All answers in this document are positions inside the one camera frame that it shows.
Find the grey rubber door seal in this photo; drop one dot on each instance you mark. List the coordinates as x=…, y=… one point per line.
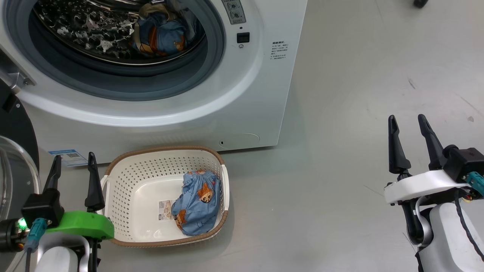
x=124, y=81

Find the cream cloth piece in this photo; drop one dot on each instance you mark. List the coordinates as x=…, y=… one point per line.
x=153, y=10

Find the white front-load washing machine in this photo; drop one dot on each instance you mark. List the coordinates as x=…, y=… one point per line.
x=245, y=98

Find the paper product label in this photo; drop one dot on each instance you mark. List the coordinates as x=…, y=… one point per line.
x=166, y=210

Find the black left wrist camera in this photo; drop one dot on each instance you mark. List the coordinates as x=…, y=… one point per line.
x=41, y=206

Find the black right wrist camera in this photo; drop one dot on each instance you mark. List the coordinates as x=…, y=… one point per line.
x=463, y=162

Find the blue energy label sticker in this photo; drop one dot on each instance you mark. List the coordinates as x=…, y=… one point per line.
x=70, y=157

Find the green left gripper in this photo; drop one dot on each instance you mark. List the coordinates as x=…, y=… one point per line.
x=87, y=224

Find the steel perforated washer drum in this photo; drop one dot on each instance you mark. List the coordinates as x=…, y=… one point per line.
x=83, y=34

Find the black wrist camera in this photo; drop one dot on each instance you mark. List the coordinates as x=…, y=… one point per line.
x=463, y=162
x=41, y=206

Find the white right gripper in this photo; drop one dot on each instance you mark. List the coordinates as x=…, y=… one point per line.
x=419, y=187

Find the cream perforated basket brown rim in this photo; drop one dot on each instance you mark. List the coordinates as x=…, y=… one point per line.
x=132, y=181

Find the dark round glass washer door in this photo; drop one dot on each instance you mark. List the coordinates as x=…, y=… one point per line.
x=17, y=151

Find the grey warning label sticker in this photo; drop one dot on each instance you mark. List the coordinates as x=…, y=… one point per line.
x=233, y=11

